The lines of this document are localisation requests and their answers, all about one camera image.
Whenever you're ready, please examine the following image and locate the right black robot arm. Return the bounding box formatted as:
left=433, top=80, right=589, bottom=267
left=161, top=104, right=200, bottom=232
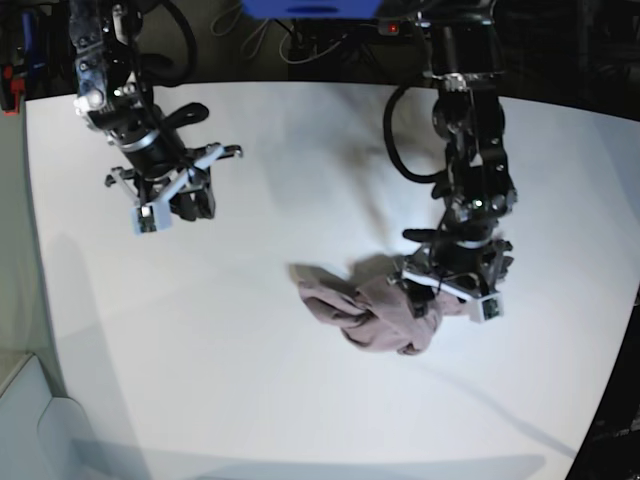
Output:
left=69, top=1, right=243, bottom=233

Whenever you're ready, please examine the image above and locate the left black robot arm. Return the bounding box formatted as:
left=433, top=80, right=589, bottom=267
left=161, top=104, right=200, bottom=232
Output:
left=383, top=1, right=517, bottom=322

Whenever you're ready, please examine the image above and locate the blue plastic box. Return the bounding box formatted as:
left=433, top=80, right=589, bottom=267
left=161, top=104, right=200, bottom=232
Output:
left=241, top=0, right=382, bottom=19

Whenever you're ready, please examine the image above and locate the grey rounded bin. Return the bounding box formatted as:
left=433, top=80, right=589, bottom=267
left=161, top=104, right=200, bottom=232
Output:
left=1, top=355, right=95, bottom=479

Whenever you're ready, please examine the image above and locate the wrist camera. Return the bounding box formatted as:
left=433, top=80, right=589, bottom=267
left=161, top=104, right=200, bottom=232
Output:
left=130, top=201, right=172, bottom=235
left=469, top=292, right=504, bottom=323

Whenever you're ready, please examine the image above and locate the mauve t-shirt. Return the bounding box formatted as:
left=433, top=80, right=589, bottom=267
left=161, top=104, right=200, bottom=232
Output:
left=290, top=254, right=469, bottom=356

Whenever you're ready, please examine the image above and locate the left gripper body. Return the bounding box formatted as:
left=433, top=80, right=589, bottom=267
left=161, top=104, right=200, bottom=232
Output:
left=392, top=228, right=514, bottom=305

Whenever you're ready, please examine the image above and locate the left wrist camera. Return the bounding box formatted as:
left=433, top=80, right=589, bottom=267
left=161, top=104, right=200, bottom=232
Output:
left=469, top=292, right=504, bottom=323

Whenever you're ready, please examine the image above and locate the black power strip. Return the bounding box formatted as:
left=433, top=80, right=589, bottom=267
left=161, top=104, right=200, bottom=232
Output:
left=377, top=20, right=415, bottom=38

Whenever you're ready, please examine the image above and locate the red and black clamp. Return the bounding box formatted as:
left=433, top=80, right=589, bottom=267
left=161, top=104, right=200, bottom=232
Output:
left=1, top=63, right=26, bottom=116

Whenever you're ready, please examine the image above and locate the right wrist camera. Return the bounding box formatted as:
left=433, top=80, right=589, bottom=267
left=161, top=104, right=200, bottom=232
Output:
left=130, top=201, right=172, bottom=235

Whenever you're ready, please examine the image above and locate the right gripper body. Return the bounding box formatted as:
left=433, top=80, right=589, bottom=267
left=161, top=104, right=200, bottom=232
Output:
left=104, top=130, right=211, bottom=204

